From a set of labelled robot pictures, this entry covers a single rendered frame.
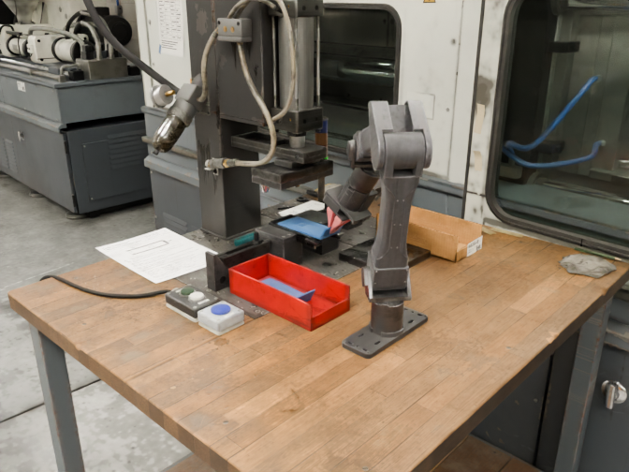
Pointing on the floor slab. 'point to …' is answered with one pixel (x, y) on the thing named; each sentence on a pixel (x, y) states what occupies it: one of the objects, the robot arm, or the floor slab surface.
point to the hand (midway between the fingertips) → (331, 229)
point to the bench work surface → (330, 365)
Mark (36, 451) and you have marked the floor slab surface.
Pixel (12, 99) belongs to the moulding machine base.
